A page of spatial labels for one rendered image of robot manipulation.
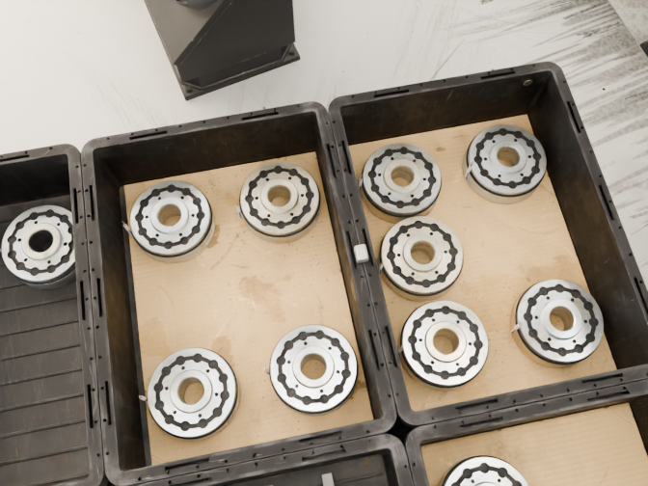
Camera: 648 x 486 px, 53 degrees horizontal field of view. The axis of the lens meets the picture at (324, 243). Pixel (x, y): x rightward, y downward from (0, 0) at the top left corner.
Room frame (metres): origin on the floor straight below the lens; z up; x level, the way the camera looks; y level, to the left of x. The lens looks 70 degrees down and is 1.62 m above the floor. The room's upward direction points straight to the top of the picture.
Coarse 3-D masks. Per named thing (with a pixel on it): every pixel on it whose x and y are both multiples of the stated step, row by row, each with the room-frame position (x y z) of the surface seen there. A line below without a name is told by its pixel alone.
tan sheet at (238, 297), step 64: (128, 192) 0.37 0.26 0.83; (320, 192) 0.36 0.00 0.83; (256, 256) 0.27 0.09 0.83; (320, 256) 0.27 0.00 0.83; (192, 320) 0.19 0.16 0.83; (256, 320) 0.19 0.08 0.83; (320, 320) 0.19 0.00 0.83; (192, 384) 0.11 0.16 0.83; (256, 384) 0.11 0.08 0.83; (192, 448) 0.04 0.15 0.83
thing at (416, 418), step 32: (544, 64) 0.49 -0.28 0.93; (352, 96) 0.45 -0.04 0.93; (384, 96) 0.45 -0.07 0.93; (576, 128) 0.40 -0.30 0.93; (352, 192) 0.32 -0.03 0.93; (608, 192) 0.32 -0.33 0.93; (608, 224) 0.28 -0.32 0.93; (640, 288) 0.20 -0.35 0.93; (384, 320) 0.17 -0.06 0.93; (384, 352) 0.13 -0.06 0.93; (576, 384) 0.10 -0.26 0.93; (608, 384) 0.10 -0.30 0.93; (416, 416) 0.07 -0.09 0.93; (448, 416) 0.07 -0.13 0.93
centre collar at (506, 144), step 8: (496, 144) 0.42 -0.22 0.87; (504, 144) 0.41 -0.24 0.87; (512, 144) 0.41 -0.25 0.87; (496, 152) 0.40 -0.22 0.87; (520, 152) 0.40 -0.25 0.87; (496, 160) 0.39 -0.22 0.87; (520, 160) 0.39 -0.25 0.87; (496, 168) 0.38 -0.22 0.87; (504, 168) 0.38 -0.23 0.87; (512, 168) 0.38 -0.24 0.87; (520, 168) 0.38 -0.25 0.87
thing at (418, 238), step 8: (408, 240) 0.28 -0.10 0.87; (416, 240) 0.28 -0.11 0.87; (424, 240) 0.28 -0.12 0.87; (432, 240) 0.28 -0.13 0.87; (408, 248) 0.27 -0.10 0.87; (432, 248) 0.27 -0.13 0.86; (440, 248) 0.27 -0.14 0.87; (408, 256) 0.26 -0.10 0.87; (440, 256) 0.26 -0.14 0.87; (408, 264) 0.25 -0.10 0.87; (416, 264) 0.25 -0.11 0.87; (424, 264) 0.25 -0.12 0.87; (432, 264) 0.25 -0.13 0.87; (424, 272) 0.24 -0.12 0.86
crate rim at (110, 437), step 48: (96, 144) 0.38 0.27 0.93; (96, 192) 0.32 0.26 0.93; (336, 192) 0.32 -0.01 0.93; (96, 240) 0.26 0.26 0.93; (96, 288) 0.20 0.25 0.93; (96, 336) 0.15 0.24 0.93; (384, 384) 0.10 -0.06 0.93; (336, 432) 0.05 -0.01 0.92; (384, 432) 0.05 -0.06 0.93; (144, 480) 0.00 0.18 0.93
